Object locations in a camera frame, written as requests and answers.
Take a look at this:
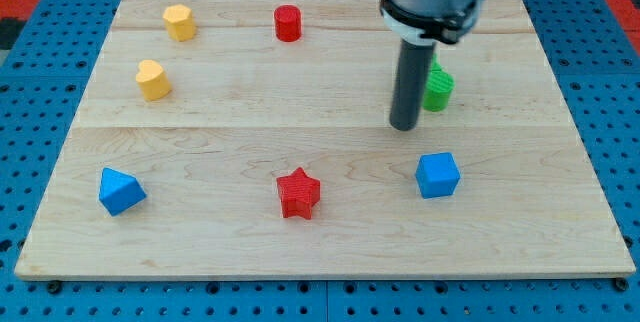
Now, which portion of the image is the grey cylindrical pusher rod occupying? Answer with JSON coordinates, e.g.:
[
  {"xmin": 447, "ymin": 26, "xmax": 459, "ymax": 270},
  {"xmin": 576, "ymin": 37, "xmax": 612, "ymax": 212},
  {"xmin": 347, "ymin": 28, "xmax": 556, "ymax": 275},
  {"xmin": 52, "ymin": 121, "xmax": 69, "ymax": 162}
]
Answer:
[{"xmin": 389, "ymin": 41, "xmax": 435, "ymax": 131}]

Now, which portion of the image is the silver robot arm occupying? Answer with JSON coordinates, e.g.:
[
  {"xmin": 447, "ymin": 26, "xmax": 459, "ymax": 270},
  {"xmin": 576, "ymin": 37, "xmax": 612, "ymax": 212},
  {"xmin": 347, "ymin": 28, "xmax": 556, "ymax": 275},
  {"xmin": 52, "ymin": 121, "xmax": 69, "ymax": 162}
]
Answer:
[{"xmin": 379, "ymin": 0, "xmax": 484, "ymax": 131}]

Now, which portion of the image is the yellow heart block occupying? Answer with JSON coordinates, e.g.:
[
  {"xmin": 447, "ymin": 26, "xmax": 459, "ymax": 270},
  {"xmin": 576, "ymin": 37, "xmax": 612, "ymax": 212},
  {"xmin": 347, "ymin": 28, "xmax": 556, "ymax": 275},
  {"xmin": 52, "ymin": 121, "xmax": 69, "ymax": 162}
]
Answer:
[{"xmin": 135, "ymin": 59, "xmax": 172, "ymax": 101}]

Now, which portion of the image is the blue triangle block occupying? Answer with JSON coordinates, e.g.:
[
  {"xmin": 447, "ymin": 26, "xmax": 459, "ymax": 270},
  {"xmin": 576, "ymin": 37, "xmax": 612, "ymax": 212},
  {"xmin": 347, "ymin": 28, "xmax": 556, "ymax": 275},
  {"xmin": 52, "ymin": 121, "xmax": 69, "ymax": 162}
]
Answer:
[{"xmin": 98, "ymin": 167, "xmax": 147, "ymax": 216}]

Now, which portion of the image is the green block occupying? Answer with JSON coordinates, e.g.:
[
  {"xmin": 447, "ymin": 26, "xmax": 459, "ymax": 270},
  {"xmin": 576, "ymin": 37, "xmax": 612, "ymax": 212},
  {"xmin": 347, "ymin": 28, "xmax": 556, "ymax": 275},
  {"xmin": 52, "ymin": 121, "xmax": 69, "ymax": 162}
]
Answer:
[{"xmin": 422, "ymin": 55, "xmax": 455, "ymax": 112}]

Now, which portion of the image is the blue cube block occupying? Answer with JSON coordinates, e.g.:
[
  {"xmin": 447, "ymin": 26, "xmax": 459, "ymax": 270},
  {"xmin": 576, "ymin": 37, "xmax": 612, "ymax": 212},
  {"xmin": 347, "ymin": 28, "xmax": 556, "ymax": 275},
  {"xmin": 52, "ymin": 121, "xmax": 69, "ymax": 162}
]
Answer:
[{"xmin": 415, "ymin": 152, "xmax": 461, "ymax": 199}]

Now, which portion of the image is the red cylinder block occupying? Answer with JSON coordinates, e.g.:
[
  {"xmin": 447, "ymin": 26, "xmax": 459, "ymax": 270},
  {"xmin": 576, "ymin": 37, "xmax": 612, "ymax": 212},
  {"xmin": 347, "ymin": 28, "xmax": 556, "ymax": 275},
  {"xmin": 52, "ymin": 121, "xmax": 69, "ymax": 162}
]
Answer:
[{"xmin": 273, "ymin": 5, "xmax": 302, "ymax": 42}]

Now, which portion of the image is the red star block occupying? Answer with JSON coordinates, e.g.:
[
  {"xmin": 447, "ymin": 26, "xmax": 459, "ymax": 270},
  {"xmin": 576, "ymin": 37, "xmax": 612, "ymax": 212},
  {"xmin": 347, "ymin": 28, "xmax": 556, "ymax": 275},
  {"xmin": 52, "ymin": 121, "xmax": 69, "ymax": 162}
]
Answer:
[{"xmin": 276, "ymin": 167, "xmax": 321, "ymax": 220}]

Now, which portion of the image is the wooden board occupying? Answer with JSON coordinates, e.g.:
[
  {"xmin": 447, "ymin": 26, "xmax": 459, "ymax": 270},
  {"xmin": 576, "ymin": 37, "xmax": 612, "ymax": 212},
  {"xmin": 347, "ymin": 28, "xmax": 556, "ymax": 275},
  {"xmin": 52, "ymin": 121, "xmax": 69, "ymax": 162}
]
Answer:
[{"xmin": 15, "ymin": 0, "xmax": 635, "ymax": 281}]

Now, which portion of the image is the yellow hexagon block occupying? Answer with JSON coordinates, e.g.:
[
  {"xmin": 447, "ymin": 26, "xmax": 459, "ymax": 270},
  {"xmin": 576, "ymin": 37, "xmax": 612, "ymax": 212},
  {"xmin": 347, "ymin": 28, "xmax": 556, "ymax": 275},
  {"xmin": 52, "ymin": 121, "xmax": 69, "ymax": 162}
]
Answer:
[{"xmin": 163, "ymin": 4, "xmax": 197, "ymax": 42}]

